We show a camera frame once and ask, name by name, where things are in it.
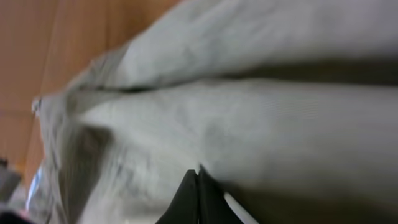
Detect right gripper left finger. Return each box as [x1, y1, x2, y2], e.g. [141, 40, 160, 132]
[156, 170, 198, 224]

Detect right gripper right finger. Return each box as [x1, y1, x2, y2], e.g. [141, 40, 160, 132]
[198, 165, 243, 224]

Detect khaki green shorts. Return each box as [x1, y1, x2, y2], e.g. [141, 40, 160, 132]
[28, 1, 397, 223]

